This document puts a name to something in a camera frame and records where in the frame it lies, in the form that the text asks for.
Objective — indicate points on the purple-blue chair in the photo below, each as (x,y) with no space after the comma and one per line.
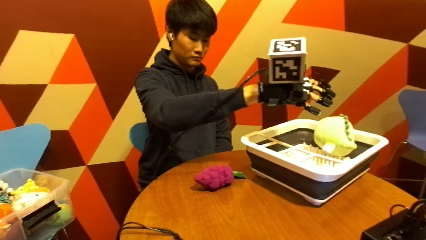
(414,116)

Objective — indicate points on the green dinosaur soft toy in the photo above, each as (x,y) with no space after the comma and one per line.
(333,135)

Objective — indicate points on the white and black dish rack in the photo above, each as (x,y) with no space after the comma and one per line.
(310,173)

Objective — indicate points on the white earbud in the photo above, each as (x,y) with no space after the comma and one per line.
(171,36)

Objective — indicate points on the purple grape soft toy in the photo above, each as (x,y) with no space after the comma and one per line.
(215,177)

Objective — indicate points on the clear plastic storage bin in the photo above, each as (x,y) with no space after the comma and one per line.
(58,190)

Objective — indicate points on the white soft toy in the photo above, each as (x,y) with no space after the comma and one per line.
(27,199)

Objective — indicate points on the black device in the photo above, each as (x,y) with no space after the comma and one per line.
(394,226)

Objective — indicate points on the yellow soft toy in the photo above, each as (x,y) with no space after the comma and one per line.
(32,186)

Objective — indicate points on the white marker cube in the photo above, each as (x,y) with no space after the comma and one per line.
(286,63)

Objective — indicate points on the green round soft toy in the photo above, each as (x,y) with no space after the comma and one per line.
(62,215)

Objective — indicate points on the person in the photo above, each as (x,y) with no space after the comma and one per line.
(177,100)

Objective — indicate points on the light blue chair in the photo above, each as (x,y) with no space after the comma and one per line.
(139,135)
(20,146)

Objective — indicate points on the black box with white edge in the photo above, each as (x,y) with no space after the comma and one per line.
(40,213)

